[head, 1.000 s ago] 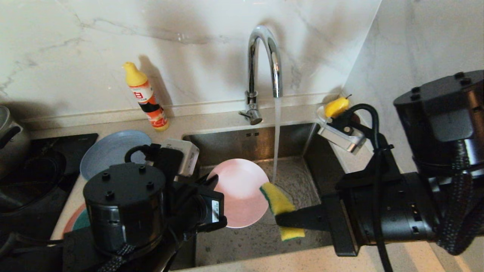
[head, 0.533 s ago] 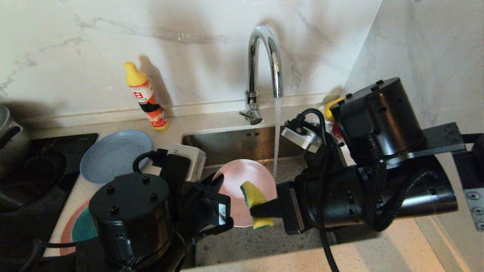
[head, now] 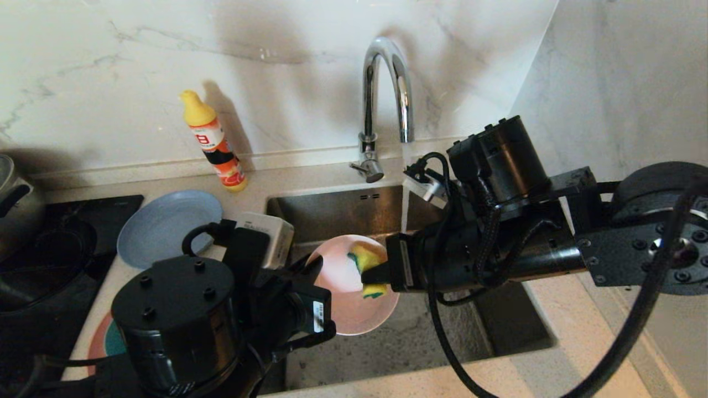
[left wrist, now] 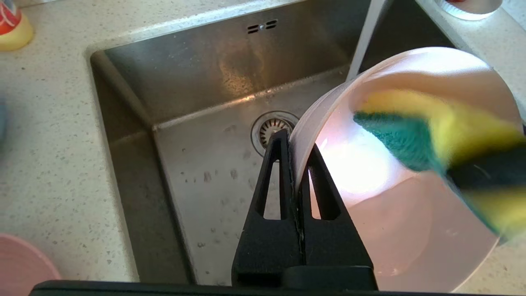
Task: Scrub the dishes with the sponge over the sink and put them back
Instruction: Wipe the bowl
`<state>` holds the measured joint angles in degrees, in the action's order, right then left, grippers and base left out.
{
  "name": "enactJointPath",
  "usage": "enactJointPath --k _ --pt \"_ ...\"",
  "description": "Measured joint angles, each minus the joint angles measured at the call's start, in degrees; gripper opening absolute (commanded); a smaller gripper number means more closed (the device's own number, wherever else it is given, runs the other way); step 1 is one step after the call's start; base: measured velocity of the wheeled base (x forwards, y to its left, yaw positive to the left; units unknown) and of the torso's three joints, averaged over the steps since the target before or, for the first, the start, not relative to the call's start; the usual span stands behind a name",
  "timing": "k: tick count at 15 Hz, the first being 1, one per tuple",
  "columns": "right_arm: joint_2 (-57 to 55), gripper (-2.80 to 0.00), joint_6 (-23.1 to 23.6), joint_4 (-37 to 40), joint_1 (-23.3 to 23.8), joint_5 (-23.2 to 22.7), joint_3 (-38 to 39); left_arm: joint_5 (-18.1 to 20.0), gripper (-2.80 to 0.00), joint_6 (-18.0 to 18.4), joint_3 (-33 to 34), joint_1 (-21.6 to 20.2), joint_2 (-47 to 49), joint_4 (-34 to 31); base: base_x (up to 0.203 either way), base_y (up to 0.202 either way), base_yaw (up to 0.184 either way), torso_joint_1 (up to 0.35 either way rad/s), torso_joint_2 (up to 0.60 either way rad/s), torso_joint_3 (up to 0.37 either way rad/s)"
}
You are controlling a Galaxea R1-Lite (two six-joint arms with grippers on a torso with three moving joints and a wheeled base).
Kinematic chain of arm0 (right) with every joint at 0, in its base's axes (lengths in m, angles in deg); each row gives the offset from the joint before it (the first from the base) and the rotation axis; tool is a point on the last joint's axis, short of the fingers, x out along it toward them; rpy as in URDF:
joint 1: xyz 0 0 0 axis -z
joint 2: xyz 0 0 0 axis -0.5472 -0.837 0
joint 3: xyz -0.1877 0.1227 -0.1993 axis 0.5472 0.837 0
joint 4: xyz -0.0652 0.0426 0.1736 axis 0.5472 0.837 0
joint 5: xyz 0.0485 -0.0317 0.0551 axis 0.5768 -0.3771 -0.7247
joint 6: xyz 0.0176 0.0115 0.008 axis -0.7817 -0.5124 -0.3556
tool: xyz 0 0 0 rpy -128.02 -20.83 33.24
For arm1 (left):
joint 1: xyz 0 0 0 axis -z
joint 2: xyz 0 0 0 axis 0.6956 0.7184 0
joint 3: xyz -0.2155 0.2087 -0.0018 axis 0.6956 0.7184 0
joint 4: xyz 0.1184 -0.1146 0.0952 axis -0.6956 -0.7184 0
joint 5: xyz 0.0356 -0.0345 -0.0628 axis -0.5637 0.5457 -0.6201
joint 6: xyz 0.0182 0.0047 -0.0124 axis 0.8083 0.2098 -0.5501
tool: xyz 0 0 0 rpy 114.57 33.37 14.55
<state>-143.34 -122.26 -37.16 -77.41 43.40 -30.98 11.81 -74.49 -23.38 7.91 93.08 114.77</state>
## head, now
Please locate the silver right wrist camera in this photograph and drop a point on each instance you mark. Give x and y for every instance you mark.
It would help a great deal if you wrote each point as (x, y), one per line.
(426, 188)

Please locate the pink bowl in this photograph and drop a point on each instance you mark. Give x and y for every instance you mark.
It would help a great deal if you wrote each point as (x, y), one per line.
(343, 309)

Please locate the stainless steel sink basin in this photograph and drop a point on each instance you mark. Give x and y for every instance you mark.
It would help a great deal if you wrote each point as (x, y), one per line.
(332, 213)

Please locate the chrome gooseneck faucet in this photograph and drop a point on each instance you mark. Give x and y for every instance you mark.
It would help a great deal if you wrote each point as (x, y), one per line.
(369, 99)

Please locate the black frying pan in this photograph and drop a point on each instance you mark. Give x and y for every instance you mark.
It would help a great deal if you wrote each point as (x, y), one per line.
(50, 260)

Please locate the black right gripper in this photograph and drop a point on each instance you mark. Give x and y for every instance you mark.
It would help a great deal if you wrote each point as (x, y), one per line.
(470, 260)

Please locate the running water stream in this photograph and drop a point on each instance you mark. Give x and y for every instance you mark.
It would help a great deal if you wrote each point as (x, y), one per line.
(405, 221)

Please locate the teal bowl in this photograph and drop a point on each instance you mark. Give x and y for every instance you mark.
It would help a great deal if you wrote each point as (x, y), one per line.
(115, 340)

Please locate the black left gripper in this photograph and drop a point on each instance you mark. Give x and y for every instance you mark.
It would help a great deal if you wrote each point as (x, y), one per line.
(276, 309)

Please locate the yellow green sponge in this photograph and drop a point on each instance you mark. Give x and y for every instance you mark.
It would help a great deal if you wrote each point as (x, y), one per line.
(368, 257)

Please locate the blue grey plate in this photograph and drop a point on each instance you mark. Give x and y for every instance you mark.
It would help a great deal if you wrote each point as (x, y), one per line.
(166, 226)

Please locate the black induction cooktop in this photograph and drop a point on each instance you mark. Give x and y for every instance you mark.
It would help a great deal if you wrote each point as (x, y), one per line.
(110, 215)

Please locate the orange white dish soap bottle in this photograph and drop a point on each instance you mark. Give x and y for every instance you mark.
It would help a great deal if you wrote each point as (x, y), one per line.
(213, 141)

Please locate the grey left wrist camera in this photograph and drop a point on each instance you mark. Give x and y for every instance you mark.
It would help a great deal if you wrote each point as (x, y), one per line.
(265, 237)

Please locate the pink plate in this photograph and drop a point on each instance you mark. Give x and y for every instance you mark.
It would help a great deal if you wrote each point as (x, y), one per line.
(97, 337)

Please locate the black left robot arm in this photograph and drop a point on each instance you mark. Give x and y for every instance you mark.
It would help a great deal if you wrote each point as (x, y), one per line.
(177, 320)

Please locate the steel cooking pot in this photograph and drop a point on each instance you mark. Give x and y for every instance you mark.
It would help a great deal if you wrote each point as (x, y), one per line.
(16, 204)

